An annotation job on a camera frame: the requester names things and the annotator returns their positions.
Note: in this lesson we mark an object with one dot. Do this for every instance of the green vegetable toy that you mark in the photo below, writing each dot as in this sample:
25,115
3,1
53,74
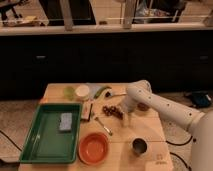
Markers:
98,93

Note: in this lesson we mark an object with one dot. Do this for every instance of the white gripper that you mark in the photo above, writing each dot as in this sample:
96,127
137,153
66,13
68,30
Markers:
127,117

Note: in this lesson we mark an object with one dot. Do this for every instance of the dark purple bowl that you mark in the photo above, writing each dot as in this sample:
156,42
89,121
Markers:
143,107

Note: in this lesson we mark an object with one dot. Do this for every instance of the red orange bowl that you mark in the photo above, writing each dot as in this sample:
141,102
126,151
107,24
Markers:
93,148

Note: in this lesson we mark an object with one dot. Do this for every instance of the dark red grape bunch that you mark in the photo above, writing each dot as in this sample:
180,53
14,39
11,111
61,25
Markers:
112,111

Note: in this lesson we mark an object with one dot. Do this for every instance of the light green cup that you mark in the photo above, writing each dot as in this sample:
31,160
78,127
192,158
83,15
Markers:
69,93

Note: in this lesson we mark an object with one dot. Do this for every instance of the small metal cup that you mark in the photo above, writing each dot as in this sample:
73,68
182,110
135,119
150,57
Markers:
139,146

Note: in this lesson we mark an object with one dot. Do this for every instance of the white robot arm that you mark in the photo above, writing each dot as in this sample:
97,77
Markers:
193,121

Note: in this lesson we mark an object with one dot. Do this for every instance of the long handled spoon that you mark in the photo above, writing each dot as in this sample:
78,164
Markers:
110,95

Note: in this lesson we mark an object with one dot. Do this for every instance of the grey blue sponge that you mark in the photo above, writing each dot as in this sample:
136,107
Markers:
65,122

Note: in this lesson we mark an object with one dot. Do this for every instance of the small brown box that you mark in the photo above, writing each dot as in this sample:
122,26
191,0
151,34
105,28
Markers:
86,111

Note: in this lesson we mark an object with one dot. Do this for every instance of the green plastic tray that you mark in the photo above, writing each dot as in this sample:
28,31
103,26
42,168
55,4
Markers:
46,143

